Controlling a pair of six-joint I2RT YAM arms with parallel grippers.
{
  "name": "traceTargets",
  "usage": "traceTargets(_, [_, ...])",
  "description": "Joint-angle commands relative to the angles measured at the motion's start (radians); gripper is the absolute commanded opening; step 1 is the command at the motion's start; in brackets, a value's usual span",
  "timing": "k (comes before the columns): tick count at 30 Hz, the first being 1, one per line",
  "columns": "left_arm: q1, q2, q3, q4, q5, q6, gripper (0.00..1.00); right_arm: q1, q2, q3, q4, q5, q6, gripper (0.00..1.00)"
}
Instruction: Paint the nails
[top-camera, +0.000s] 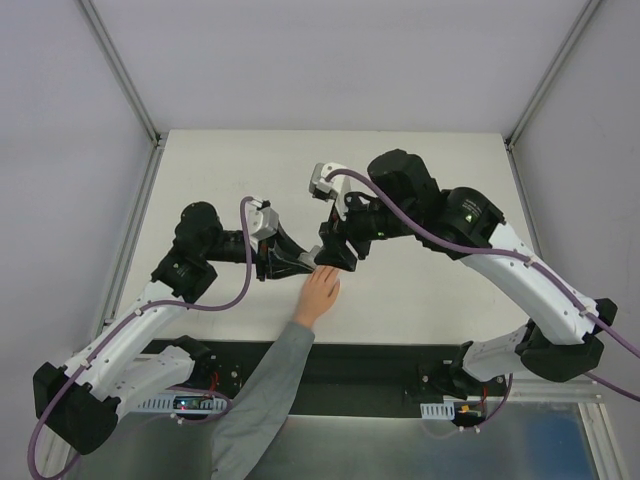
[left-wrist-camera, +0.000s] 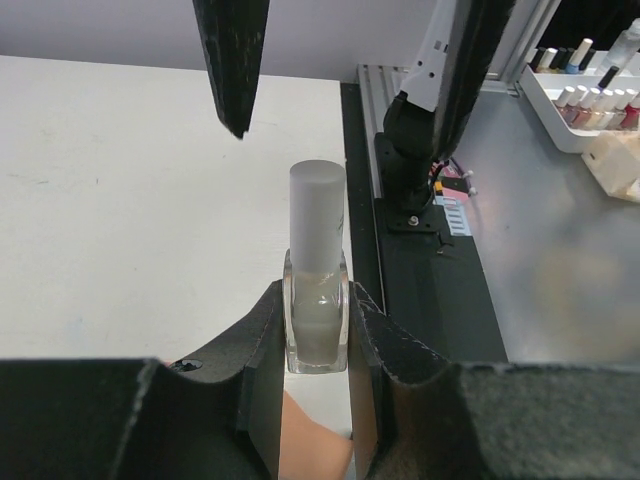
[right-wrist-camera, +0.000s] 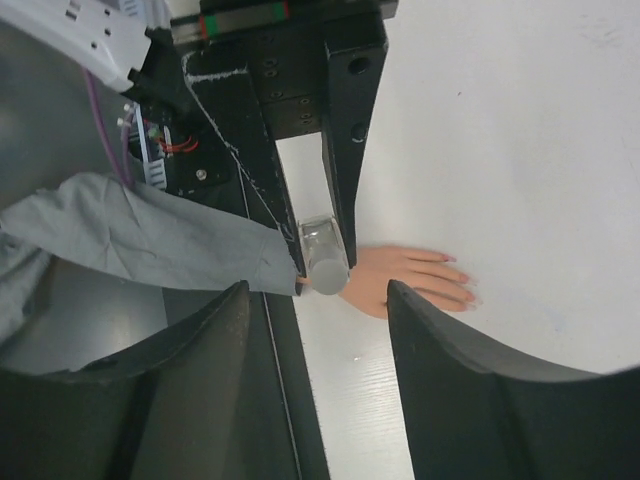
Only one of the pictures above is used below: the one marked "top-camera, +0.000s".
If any right aluminium frame post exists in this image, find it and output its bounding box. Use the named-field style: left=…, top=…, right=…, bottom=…
left=503, top=0, right=606, bottom=151

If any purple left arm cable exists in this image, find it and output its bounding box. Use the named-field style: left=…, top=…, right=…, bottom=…
left=25, top=195, right=269, bottom=480

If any left aluminium frame post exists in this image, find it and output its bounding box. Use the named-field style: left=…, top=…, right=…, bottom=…
left=74, top=0, right=169, bottom=149

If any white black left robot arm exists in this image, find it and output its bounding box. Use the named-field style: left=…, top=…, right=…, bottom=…
left=33, top=197, right=319, bottom=455

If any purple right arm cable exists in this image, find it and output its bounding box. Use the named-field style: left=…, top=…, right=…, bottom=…
left=324, top=169, right=640, bottom=404

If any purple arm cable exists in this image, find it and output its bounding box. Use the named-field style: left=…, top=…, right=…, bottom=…
left=25, top=195, right=269, bottom=480
left=324, top=169, right=640, bottom=404

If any grey sleeved forearm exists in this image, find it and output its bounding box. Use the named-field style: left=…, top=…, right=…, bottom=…
left=210, top=322, right=315, bottom=479

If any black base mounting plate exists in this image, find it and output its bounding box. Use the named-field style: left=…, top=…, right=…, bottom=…
left=139, top=338, right=516, bottom=419

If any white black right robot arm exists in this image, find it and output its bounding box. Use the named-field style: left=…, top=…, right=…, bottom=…
left=309, top=149, right=617, bottom=399

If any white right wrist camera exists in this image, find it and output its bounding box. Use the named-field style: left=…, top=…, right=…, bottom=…
left=308, top=162, right=353, bottom=221

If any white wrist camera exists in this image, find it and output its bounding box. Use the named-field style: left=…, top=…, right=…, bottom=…
left=247, top=198, right=279, bottom=252
left=308, top=162, right=353, bottom=221

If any aluminium frame post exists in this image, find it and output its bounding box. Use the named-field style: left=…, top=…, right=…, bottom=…
left=74, top=0, right=169, bottom=149
left=503, top=0, right=606, bottom=151

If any white right cable duct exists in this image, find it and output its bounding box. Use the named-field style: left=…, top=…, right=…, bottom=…
left=420, top=401, right=456, bottom=421

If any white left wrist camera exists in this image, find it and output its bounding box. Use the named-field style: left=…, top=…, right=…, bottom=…
left=247, top=198, right=279, bottom=252

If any aluminium rail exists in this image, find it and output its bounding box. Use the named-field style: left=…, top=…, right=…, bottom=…
left=509, top=373, right=604, bottom=403

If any mannequin hand with nails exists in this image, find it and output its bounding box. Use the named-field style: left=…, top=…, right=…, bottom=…
left=293, top=266, right=340, bottom=329

